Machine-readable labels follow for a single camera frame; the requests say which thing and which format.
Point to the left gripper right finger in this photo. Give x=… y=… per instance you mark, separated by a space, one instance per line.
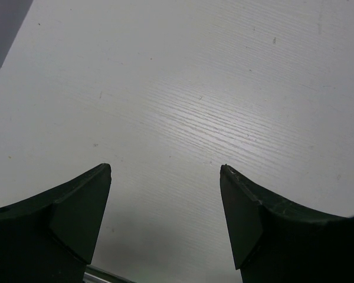
x=274 y=239

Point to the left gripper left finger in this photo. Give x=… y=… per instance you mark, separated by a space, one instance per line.
x=51 y=237

